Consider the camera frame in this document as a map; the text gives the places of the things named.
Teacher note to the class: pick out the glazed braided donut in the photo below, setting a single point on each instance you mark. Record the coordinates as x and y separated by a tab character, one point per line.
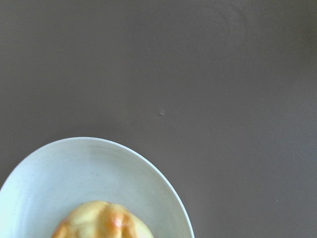
99	219

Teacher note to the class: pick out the white round plate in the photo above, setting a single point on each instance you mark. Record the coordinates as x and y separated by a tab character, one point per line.
58	177

